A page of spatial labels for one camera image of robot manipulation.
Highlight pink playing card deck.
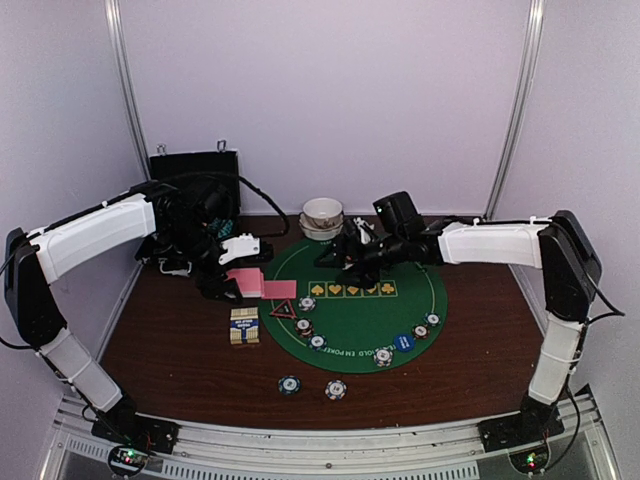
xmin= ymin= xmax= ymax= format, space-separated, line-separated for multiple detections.
xmin=227 ymin=268 xmax=264 ymax=298

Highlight right aluminium post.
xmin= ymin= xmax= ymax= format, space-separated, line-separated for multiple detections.
xmin=483 ymin=0 xmax=546 ymax=219

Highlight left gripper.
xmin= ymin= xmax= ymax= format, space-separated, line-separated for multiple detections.
xmin=163 ymin=219 xmax=243 ymax=304

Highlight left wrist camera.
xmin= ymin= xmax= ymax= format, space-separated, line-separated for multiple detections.
xmin=218 ymin=234 xmax=260 ymax=265

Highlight lower white ceramic bowl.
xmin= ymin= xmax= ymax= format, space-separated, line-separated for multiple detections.
xmin=298 ymin=213 xmax=343 ymax=242

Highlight left aluminium post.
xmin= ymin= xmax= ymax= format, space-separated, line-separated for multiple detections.
xmin=104 ymin=0 xmax=150 ymax=180

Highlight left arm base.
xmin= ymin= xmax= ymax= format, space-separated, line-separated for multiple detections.
xmin=91 ymin=416 xmax=180 ymax=478

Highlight blue round dealer button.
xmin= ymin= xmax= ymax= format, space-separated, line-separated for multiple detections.
xmin=393 ymin=334 xmax=415 ymax=353

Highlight dark chips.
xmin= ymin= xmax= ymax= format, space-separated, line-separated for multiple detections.
xmin=307 ymin=334 xmax=328 ymax=351
xmin=424 ymin=312 xmax=441 ymax=327

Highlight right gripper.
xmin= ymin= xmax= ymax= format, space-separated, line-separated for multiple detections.
xmin=315 ymin=230 xmax=408 ymax=288

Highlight teal chip stack in case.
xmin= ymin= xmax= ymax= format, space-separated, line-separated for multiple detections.
xmin=207 ymin=218 xmax=235 ymax=240

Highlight black poker chip case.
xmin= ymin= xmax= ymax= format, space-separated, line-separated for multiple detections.
xmin=147 ymin=145 xmax=240 ymax=277

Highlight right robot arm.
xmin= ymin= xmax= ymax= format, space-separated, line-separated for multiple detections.
xmin=314 ymin=208 xmax=602 ymax=442

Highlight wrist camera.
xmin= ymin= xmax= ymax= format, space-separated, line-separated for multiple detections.
xmin=218 ymin=234 xmax=260 ymax=265
xmin=373 ymin=191 xmax=426 ymax=241

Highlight aluminium front rail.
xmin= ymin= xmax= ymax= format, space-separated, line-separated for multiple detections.
xmin=39 ymin=384 xmax=624 ymax=480

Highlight round green poker mat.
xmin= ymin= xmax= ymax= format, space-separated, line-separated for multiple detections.
xmin=259 ymin=239 xmax=448 ymax=374

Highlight dark blue chip stack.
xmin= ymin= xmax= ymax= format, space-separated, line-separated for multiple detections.
xmin=278 ymin=376 xmax=301 ymax=395

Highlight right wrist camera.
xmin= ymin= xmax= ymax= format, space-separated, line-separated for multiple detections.
xmin=373 ymin=191 xmax=426 ymax=241

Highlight pink card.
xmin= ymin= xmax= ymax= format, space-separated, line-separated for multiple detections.
xmin=261 ymin=280 xmax=297 ymax=300

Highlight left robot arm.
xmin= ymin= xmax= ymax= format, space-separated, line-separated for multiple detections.
xmin=1 ymin=171 xmax=271 ymax=444

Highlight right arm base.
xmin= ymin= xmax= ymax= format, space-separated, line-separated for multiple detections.
xmin=478 ymin=413 xmax=565 ymax=476

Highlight light blue chip stack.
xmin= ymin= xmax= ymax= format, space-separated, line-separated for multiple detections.
xmin=324 ymin=380 xmax=347 ymax=400

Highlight black red triangle all-in marker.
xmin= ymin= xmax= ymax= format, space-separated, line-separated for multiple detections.
xmin=270 ymin=299 xmax=297 ymax=319

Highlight white ceramic bowl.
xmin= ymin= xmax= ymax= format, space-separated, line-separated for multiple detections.
xmin=302 ymin=197 xmax=343 ymax=227
xmin=298 ymin=213 xmax=343 ymax=242

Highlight brown chips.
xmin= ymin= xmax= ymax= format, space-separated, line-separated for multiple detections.
xmin=412 ymin=325 xmax=430 ymax=340
xmin=294 ymin=318 xmax=314 ymax=338

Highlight upper white ceramic bowl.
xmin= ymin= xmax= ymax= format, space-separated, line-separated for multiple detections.
xmin=302 ymin=197 xmax=343 ymax=227

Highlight gold blue card box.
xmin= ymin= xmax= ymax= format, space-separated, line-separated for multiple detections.
xmin=229 ymin=307 xmax=260 ymax=345

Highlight aluminium post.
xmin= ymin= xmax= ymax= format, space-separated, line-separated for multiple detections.
xmin=104 ymin=0 xmax=150 ymax=180
xmin=483 ymin=0 xmax=546 ymax=219

